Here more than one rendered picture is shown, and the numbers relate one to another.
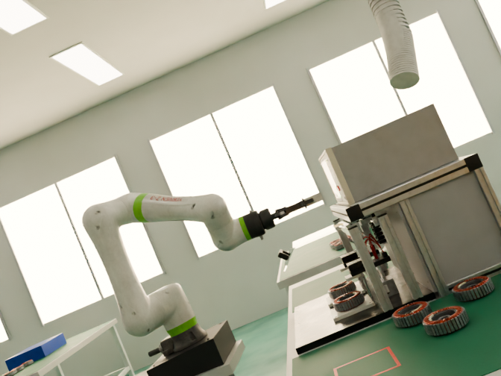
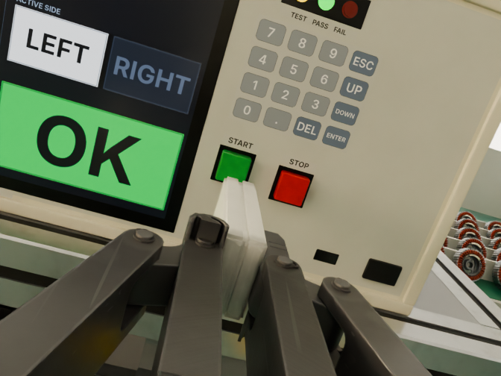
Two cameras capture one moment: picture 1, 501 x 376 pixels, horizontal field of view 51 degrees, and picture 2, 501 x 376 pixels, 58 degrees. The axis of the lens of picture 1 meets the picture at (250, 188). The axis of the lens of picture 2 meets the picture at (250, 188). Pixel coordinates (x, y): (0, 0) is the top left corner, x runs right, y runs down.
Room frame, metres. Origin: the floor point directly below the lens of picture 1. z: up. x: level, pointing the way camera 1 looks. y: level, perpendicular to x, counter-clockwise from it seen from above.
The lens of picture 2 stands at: (1.96, -0.03, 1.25)
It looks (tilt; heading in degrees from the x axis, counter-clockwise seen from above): 16 degrees down; 258
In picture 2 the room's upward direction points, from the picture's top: 18 degrees clockwise
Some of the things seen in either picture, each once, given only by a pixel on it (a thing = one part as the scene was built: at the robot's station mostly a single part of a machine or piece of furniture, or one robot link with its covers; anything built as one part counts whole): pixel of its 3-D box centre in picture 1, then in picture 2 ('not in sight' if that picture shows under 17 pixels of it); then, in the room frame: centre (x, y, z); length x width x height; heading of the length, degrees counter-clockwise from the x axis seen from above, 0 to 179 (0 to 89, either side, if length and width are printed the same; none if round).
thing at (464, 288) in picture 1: (473, 289); not in sight; (1.55, -0.47, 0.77); 0.11 x 0.11 x 0.04
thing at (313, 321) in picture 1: (353, 304); not in sight; (2.01, -0.18, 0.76); 0.64 x 0.47 x 0.02; 176
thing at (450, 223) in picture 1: (461, 231); not in sight; (1.66, -0.55, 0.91); 0.28 x 0.03 x 0.32; 86
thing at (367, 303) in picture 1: (351, 307); not in sight; (1.89, -0.16, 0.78); 0.15 x 0.15 x 0.01; 86
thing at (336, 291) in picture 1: (341, 289); not in sight; (2.13, -0.18, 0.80); 0.11 x 0.11 x 0.04
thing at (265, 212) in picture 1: (273, 215); not in sight; (1.94, -0.04, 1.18); 0.09 x 0.08 x 0.07; 86
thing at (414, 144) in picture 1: (380, 159); (171, 61); (1.98, -0.49, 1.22); 0.44 x 0.39 x 0.20; 176
